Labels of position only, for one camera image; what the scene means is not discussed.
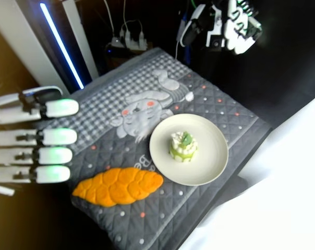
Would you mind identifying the green white cupcake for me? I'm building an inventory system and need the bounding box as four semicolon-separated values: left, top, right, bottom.
169;131;199;163

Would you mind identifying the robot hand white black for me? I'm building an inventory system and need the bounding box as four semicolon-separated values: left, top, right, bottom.
177;0;263;55
0;85;80;197

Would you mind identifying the white column with blue light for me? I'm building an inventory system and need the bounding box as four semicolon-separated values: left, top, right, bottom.
0;0;100;96

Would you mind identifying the round white plate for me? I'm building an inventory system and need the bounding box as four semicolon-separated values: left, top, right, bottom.
149;113;229;187

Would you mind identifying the white power strip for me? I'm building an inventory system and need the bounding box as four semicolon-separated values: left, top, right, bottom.
110;36;149;51

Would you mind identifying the grey quilt with printed bear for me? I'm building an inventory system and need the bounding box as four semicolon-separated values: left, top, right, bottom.
40;46;273;250

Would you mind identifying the orange braided bread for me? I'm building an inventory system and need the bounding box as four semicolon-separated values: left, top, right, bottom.
71;167;164;208

